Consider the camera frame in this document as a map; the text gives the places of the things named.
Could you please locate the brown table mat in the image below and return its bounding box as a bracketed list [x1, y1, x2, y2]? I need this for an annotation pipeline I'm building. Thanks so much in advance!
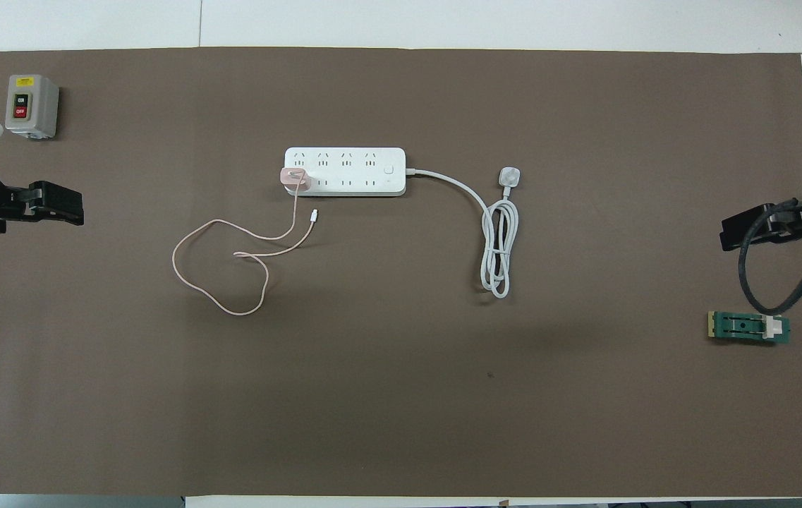
[0, 47, 802, 499]

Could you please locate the grey push-button switch box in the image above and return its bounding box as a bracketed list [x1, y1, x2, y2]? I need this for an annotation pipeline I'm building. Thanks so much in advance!
[4, 73, 61, 140]

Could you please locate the pink charging cable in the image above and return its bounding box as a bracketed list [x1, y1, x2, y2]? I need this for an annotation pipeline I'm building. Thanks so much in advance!
[171, 192, 321, 317]

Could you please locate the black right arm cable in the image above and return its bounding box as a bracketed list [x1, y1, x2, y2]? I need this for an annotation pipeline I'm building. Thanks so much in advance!
[737, 197, 802, 317]

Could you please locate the white power strip cord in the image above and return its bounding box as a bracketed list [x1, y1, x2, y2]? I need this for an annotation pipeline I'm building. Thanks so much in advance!
[404, 165, 525, 300]

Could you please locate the pink charger plug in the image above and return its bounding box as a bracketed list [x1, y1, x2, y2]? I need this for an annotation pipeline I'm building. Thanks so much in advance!
[279, 166, 312, 197]

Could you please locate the white power strip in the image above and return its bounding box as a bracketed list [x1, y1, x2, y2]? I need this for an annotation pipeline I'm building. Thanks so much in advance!
[283, 146, 408, 199]

